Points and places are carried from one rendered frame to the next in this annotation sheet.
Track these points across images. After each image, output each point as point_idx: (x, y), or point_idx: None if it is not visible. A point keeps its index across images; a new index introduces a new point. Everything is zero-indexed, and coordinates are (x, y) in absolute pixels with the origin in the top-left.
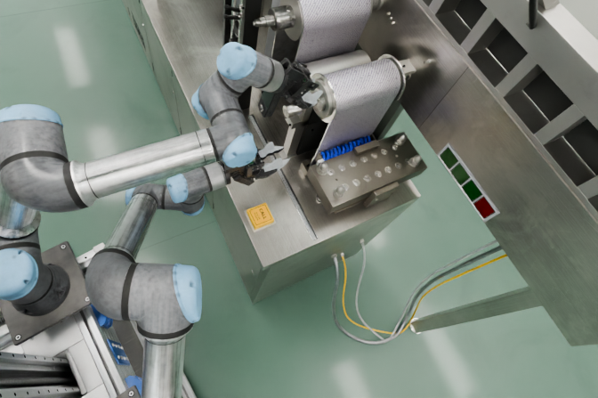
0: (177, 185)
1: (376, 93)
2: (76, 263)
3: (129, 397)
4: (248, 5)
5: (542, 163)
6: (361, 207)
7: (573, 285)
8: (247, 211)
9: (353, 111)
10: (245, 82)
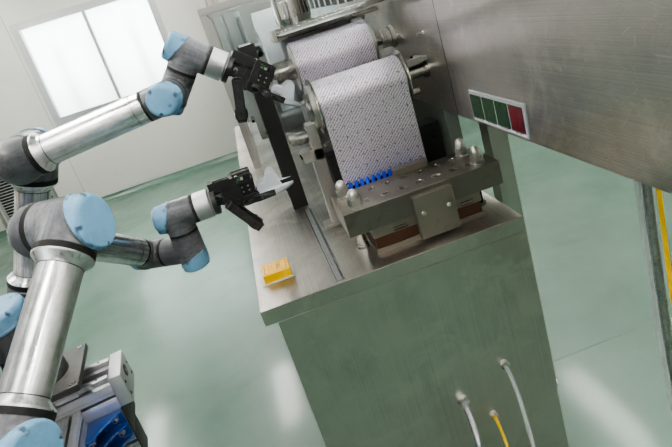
0: (158, 207)
1: (370, 80)
2: (82, 357)
3: None
4: None
5: None
6: (420, 243)
7: (602, 87)
8: (261, 267)
9: (351, 107)
10: (181, 58)
